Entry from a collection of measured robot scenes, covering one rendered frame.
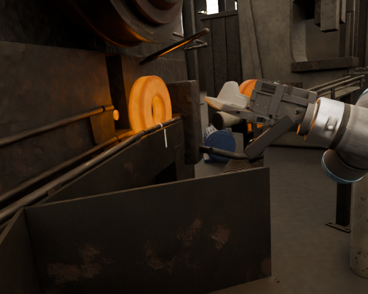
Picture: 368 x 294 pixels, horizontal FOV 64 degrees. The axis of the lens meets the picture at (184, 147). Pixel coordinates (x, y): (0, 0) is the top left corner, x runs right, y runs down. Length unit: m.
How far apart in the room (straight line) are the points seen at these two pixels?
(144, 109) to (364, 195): 0.91
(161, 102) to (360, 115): 0.41
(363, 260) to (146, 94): 1.07
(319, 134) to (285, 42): 2.70
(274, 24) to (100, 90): 2.81
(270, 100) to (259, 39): 2.76
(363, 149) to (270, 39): 2.76
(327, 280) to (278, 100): 0.93
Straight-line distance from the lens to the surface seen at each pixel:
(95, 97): 0.60
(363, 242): 1.35
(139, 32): 0.58
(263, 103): 0.59
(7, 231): 0.21
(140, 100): 0.61
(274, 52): 3.27
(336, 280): 1.38
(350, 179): 0.73
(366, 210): 1.29
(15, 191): 0.43
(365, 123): 0.59
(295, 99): 0.60
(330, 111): 0.58
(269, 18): 3.32
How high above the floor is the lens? 0.80
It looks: 13 degrees down
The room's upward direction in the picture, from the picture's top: 5 degrees counter-clockwise
